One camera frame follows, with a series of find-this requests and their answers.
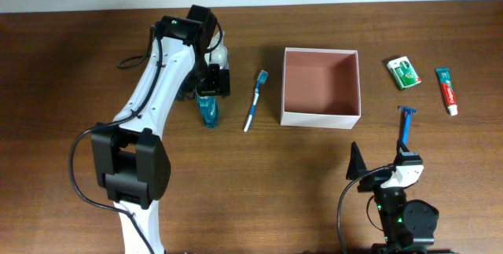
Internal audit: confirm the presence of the teal mouthwash bottle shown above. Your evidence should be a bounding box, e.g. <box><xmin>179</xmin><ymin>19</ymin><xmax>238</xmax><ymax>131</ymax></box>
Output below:
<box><xmin>196</xmin><ymin>95</ymin><xmax>218</xmax><ymax>128</ymax></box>

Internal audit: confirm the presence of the clear spray bottle purple liquid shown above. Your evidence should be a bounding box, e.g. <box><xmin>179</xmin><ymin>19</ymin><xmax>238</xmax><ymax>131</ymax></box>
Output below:
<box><xmin>204</xmin><ymin>32</ymin><xmax>229</xmax><ymax>69</ymax></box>

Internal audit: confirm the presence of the green soap box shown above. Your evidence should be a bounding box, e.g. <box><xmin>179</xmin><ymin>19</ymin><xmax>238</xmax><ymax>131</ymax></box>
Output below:
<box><xmin>387</xmin><ymin>57</ymin><xmax>421</xmax><ymax>90</ymax></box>

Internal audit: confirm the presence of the red green toothpaste tube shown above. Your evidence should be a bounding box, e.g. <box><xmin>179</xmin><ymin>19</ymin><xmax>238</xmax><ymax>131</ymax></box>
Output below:
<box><xmin>435</xmin><ymin>68</ymin><xmax>458</xmax><ymax>116</ymax></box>

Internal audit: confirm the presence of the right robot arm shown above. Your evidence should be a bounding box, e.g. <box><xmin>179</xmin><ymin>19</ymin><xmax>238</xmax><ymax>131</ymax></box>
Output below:
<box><xmin>346</xmin><ymin>140</ymin><xmax>439</xmax><ymax>253</ymax></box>

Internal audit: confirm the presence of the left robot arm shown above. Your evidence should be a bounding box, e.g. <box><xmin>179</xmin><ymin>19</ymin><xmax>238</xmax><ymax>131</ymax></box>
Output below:
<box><xmin>91</xmin><ymin>5</ymin><xmax>230</xmax><ymax>253</ymax></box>

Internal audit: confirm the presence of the blue disposable razor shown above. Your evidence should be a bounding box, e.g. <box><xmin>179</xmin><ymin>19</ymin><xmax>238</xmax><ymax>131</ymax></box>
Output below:
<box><xmin>398</xmin><ymin>106</ymin><xmax>417</xmax><ymax>145</ymax></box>

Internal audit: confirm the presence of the blue white toothbrush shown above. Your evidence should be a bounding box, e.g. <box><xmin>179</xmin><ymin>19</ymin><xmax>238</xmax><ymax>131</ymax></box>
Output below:
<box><xmin>244</xmin><ymin>70</ymin><xmax>268</xmax><ymax>132</ymax></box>

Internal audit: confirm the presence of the white box pink interior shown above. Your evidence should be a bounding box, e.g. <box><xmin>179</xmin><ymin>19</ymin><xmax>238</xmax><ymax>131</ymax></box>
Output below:
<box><xmin>280</xmin><ymin>47</ymin><xmax>362</xmax><ymax>130</ymax></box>

